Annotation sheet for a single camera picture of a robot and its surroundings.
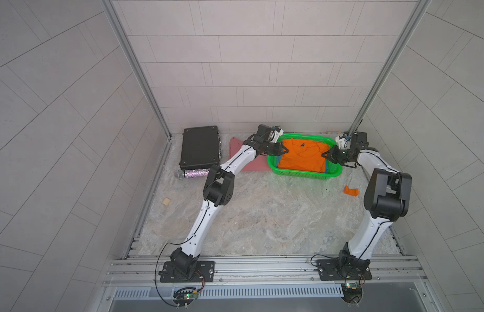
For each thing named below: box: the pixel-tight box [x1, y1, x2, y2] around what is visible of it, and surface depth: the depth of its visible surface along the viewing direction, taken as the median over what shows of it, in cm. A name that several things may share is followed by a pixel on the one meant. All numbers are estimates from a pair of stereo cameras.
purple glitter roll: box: [174, 168, 210, 180], surface depth 96 cm
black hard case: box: [178, 125, 222, 171], surface depth 109 cm
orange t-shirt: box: [278, 138, 331, 173], surface depth 98 cm
